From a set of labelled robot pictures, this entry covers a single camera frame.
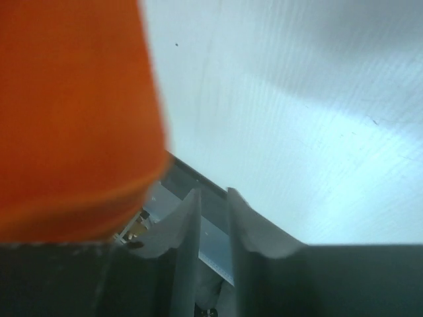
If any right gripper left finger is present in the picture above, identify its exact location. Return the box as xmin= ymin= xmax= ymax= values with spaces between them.
xmin=1 ymin=190 xmax=201 ymax=316

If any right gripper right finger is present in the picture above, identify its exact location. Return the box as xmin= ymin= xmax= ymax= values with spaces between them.
xmin=227 ymin=188 xmax=422 ymax=316

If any orange t shirt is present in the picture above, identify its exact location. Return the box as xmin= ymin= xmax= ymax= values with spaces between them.
xmin=1 ymin=1 xmax=169 ymax=242

